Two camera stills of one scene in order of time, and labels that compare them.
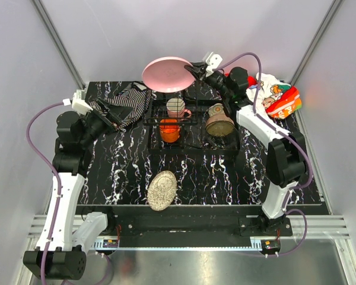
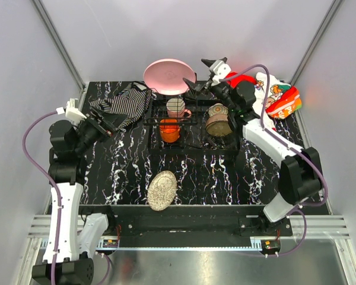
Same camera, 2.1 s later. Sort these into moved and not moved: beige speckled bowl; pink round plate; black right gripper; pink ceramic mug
Moved: black right gripper
Not moved: pink ceramic mug; pink round plate; beige speckled bowl
